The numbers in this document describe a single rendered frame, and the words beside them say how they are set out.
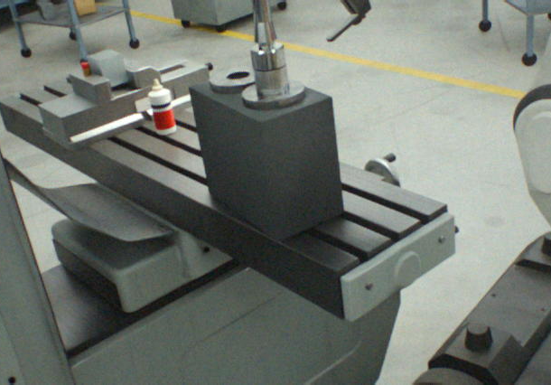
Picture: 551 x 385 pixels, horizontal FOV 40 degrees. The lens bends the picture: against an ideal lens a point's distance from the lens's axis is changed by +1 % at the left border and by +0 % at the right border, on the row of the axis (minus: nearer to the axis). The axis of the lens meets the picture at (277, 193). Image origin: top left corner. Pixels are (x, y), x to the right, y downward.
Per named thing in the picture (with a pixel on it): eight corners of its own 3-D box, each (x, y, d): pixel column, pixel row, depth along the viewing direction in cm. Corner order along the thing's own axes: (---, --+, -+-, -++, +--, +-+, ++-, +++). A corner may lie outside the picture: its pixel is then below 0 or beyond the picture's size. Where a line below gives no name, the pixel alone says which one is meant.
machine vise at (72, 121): (182, 84, 179) (173, 38, 174) (218, 97, 168) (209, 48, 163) (42, 134, 161) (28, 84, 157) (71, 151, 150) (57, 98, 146)
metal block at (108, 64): (115, 76, 163) (108, 49, 160) (128, 81, 159) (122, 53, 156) (93, 83, 160) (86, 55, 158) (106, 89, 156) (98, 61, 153)
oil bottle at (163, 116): (170, 126, 156) (158, 74, 151) (180, 129, 153) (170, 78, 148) (153, 132, 154) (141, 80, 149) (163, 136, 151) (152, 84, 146)
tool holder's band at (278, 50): (270, 60, 102) (269, 52, 101) (244, 57, 105) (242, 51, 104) (291, 49, 105) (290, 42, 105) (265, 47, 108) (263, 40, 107)
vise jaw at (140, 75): (134, 71, 169) (130, 53, 167) (162, 81, 160) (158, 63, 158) (110, 79, 166) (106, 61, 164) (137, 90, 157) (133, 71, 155)
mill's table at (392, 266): (85, 98, 204) (78, 70, 200) (462, 253, 115) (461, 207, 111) (2, 128, 192) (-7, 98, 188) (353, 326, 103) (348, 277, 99)
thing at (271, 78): (275, 98, 104) (270, 60, 102) (249, 93, 107) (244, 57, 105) (295, 86, 107) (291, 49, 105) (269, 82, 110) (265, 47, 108)
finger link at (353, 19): (329, 38, 122) (358, 13, 122) (323, 38, 125) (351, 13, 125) (335, 46, 122) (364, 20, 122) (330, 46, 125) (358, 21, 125)
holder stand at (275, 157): (269, 169, 131) (252, 57, 122) (345, 212, 114) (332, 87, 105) (208, 192, 126) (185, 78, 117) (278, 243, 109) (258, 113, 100)
